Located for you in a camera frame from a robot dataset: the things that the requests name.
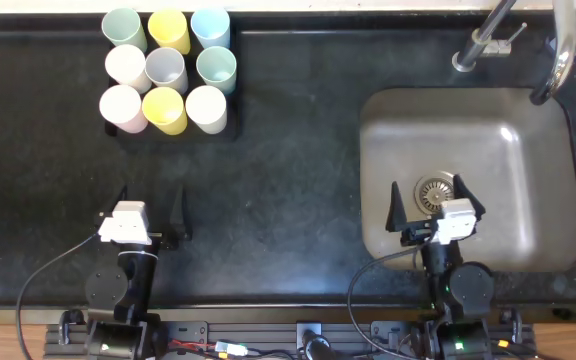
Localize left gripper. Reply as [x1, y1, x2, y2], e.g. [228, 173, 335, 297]
[98, 183, 193, 251]

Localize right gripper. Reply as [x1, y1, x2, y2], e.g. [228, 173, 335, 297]
[385, 173, 487, 247]

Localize yellow cup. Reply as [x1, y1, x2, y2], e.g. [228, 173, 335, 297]
[147, 8, 192, 55]
[141, 86, 189, 137]

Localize pink cup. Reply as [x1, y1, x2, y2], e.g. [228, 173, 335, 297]
[98, 84, 149, 135]

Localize white cup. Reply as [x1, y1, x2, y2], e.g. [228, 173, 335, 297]
[104, 43, 153, 95]
[184, 84, 229, 135]

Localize steel sink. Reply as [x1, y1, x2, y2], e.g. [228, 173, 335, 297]
[359, 87, 576, 274]

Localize black tray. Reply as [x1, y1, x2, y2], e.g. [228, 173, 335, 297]
[103, 9, 242, 144]

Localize grey cup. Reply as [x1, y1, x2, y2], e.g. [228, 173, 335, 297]
[144, 46, 189, 96]

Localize steel tap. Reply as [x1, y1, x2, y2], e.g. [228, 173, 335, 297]
[451, 0, 576, 107]

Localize green cup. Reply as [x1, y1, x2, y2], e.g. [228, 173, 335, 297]
[195, 45, 238, 96]
[101, 7, 148, 53]

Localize blue cup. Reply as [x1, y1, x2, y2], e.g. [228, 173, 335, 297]
[190, 6, 232, 50]

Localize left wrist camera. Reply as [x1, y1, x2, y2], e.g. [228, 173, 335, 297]
[97, 200, 152, 246]

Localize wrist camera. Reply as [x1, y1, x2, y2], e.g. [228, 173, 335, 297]
[97, 200, 152, 246]
[430, 197, 478, 245]

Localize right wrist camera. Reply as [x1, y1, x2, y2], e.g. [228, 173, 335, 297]
[430, 197, 478, 245]

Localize black cable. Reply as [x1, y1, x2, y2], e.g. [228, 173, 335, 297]
[15, 230, 102, 360]
[346, 229, 439, 360]

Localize mounting rail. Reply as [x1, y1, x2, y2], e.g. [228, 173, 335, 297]
[42, 308, 569, 360]

